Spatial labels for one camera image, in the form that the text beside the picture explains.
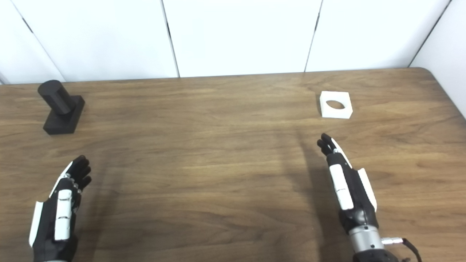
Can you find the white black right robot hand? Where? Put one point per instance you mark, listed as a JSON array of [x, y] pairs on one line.
[[355, 193]]

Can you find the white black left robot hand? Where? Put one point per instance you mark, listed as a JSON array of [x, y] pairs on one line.
[[47, 225]]

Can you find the white square piece with hole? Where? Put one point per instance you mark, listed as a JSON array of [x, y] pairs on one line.
[[336, 113]]

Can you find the black peg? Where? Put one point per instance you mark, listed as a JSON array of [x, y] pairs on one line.
[[60, 109]]

